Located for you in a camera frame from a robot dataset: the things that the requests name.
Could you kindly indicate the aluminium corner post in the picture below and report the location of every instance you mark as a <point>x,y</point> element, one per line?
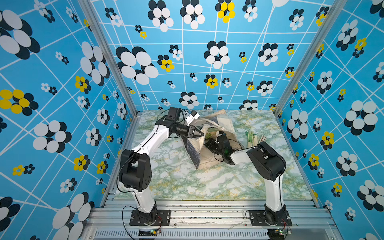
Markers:
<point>323,31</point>
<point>91,16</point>

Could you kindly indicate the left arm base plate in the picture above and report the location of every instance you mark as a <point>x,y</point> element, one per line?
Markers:
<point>157,218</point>

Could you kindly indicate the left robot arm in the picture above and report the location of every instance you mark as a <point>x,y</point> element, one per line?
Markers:
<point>135,171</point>

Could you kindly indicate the right circuit board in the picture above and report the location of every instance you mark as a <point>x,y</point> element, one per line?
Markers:
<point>276,234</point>

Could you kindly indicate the circuit board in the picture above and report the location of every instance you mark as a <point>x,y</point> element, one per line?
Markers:
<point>148,233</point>
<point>276,234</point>

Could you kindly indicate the left aluminium corner post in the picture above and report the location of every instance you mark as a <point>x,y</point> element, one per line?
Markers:
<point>91,16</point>

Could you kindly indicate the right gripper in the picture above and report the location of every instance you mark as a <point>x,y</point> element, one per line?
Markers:
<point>209,144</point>

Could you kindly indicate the beige canvas tote bag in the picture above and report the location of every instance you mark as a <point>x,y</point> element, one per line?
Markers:
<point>216,126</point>

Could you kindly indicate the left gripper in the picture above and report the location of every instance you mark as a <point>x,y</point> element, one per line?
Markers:
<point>190,132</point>

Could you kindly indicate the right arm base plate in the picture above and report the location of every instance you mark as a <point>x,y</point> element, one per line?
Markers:
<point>263,218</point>

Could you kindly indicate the left circuit board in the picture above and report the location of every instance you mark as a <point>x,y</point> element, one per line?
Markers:
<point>148,233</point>

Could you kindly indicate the aluminium frame rail base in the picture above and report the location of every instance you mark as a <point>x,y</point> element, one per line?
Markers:
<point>210,220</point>

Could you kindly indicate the right aluminium corner post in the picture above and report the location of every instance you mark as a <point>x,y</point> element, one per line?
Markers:
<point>323,31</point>

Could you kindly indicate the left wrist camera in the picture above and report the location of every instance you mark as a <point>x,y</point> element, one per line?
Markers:
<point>192,116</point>

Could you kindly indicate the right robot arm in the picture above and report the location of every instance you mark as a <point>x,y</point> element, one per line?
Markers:
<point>270,165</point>

